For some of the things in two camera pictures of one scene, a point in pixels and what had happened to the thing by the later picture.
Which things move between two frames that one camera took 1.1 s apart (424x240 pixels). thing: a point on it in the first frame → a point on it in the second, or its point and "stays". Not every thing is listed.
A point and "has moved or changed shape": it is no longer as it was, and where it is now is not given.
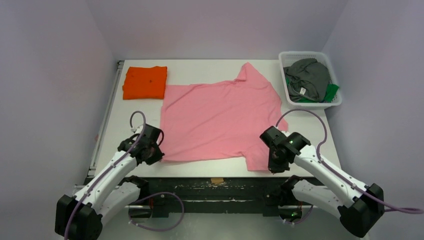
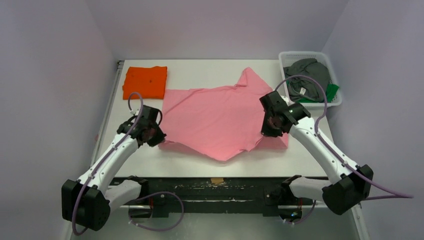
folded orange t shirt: x=145 y=82 stays
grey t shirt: x=307 y=78 stays
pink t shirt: x=212 y=120 has moved or changed shape
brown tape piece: x=215 y=181 stays
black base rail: x=258 y=196 stays
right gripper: x=276 y=162 → x=268 y=129
